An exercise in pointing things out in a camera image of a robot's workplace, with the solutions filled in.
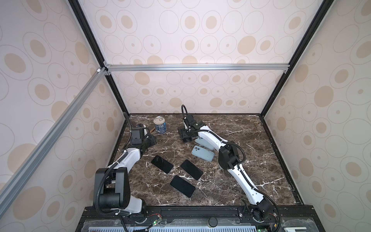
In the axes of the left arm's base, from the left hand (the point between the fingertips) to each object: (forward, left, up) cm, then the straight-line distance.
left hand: (158, 134), depth 90 cm
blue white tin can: (+11, 0, -4) cm, 12 cm away
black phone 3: (-27, -16, -13) cm, 34 cm away
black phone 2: (-18, -21, -13) cm, 31 cm away
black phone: (-13, -2, -16) cm, 20 cm away
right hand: (+10, -16, -13) cm, 23 cm away
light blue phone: (-5, -29, -14) cm, 33 cm away
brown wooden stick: (+13, +9, -14) cm, 21 cm away
